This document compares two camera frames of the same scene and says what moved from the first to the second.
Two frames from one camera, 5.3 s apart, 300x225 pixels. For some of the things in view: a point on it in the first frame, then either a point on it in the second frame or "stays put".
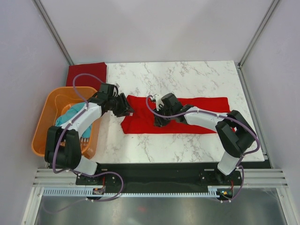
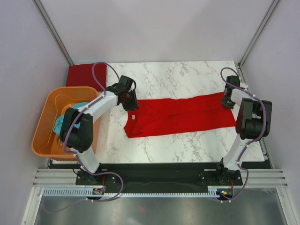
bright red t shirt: (142, 121) stays put
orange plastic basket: (57, 99) stays put
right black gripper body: (162, 121) → (229, 104)
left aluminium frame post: (53, 29) stays put
